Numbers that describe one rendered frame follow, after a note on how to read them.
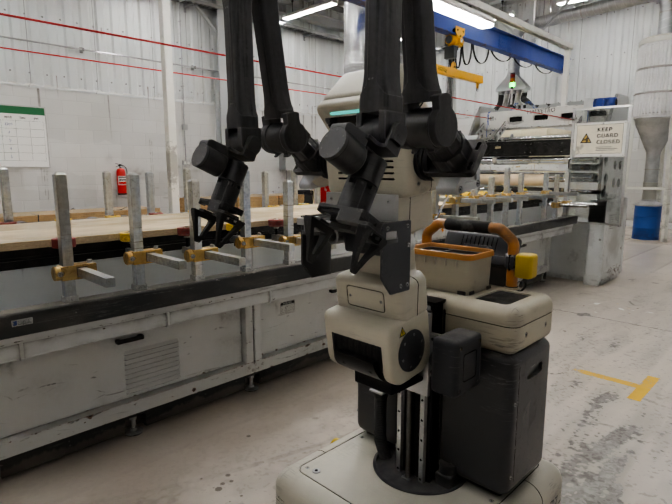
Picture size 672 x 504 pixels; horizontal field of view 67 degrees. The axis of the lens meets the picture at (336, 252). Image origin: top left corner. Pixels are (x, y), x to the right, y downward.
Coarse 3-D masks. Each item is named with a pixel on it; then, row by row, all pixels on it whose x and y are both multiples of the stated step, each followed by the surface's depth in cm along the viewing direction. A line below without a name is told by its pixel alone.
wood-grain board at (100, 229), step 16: (256, 208) 336; (272, 208) 336; (304, 208) 336; (16, 224) 239; (32, 224) 239; (48, 224) 239; (80, 224) 239; (96, 224) 239; (112, 224) 239; (128, 224) 239; (144, 224) 239; (160, 224) 239; (176, 224) 239; (224, 224) 241; (256, 224) 254; (0, 240) 185; (16, 240) 185; (32, 240) 185; (48, 240) 187; (80, 240) 195; (96, 240) 199; (112, 240) 204
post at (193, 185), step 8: (192, 184) 204; (192, 192) 205; (192, 200) 205; (192, 224) 207; (200, 224) 209; (192, 232) 208; (200, 232) 209; (192, 240) 209; (192, 248) 209; (200, 248) 210; (192, 264) 211; (200, 264) 211; (192, 272) 212; (200, 272) 211
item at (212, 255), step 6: (210, 252) 208; (216, 252) 208; (210, 258) 208; (216, 258) 205; (222, 258) 202; (228, 258) 199; (234, 258) 196; (240, 258) 194; (234, 264) 196; (240, 264) 194
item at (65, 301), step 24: (552, 216) 475; (576, 216) 505; (432, 240) 329; (288, 264) 245; (336, 264) 266; (144, 288) 194; (168, 288) 199; (192, 288) 207; (216, 288) 215; (240, 288) 224; (0, 312) 164; (24, 312) 164; (48, 312) 169; (72, 312) 175; (96, 312) 181; (120, 312) 187; (0, 336) 160
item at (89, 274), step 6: (78, 270) 175; (84, 270) 171; (90, 270) 171; (78, 276) 176; (84, 276) 172; (90, 276) 168; (96, 276) 164; (102, 276) 162; (108, 276) 162; (96, 282) 165; (102, 282) 161; (108, 282) 159; (114, 282) 161
